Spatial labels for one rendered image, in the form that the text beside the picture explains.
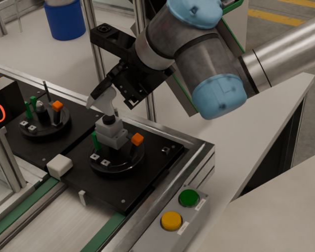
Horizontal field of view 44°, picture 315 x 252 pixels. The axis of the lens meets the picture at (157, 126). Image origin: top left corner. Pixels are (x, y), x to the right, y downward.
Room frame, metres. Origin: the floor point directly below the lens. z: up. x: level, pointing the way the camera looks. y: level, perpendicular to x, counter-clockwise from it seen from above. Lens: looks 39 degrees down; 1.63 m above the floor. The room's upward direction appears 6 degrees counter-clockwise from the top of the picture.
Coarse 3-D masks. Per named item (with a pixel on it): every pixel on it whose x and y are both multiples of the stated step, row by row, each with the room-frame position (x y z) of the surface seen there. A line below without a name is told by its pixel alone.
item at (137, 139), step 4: (128, 136) 0.65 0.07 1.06; (132, 136) 0.65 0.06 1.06; (136, 136) 0.64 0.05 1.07; (140, 136) 0.64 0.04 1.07; (132, 140) 0.64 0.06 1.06; (136, 140) 0.63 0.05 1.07; (140, 140) 0.64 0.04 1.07; (132, 144) 0.65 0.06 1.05; (136, 144) 0.63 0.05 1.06; (132, 148) 0.65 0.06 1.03; (136, 148) 0.65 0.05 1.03; (132, 152) 0.65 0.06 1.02; (132, 156) 0.65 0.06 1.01
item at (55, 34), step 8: (48, 8) 1.60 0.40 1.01; (56, 8) 1.59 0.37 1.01; (64, 8) 1.59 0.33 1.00; (72, 8) 1.60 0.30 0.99; (80, 8) 1.65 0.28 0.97; (48, 16) 1.61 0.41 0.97; (56, 16) 1.59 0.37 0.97; (64, 16) 1.58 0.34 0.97; (72, 16) 1.60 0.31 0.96; (80, 16) 1.63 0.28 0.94; (56, 24) 1.59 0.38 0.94; (64, 24) 1.58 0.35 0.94; (72, 24) 1.59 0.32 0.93; (80, 24) 1.62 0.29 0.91; (56, 32) 1.59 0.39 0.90; (64, 32) 1.58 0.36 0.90; (72, 32) 1.59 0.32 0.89; (80, 32) 1.61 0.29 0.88
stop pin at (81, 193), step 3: (78, 192) 0.59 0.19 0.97; (81, 192) 0.59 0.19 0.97; (84, 192) 0.59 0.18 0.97; (81, 195) 0.59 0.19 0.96; (84, 195) 0.59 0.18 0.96; (81, 198) 0.59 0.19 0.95; (84, 198) 0.59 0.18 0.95; (87, 198) 0.59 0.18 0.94; (81, 201) 0.59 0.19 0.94; (84, 201) 0.59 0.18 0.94; (87, 201) 0.59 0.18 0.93; (84, 204) 0.59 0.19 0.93
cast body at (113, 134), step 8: (104, 120) 0.68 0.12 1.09; (112, 120) 0.68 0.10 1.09; (120, 120) 0.69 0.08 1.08; (96, 128) 0.69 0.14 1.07; (104, 128) 0.67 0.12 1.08; (112, 128) 0.67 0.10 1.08; (120, 128) 0.69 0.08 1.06; (96, 136) 0.69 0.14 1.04; (104, 136) 0.68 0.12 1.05; (112, 136) 0.67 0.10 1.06; (120, 136) 0.67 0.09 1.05; (112, 144) 0.66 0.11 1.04; (120, 144) 0.66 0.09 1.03
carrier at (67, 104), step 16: (32, 96) 0.89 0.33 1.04; (48, 96) 0.91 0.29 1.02; (32, 112) 0.89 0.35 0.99; (48, 112) 0.88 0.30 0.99; (64, 112) 0.87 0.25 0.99; (80, 112) 0.89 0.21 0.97; (96, 112) 0.88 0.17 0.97; (16, 128) 0.85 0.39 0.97; (32, 128) 0.80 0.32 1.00; (48, 128) 0.81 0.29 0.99; (64, 128) 0.81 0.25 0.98; (80, 128) 0.82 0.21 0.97; (16, 144) 0.78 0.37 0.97; (32, 144) 0.77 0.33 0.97; (48, 144) 0.77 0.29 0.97; (64, 144) 0.76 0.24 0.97; (32, 160) 0.71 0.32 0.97; (48, 160) 0.71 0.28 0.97
